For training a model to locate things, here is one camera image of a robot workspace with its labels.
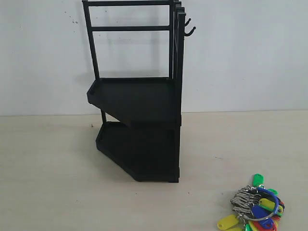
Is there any colourful key tag bunch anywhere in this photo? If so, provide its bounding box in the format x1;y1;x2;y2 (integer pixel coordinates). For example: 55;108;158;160
217;174;285;231

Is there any black two-tier metal rack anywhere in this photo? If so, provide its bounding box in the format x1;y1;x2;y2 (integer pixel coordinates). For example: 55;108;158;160
82;0;188;183

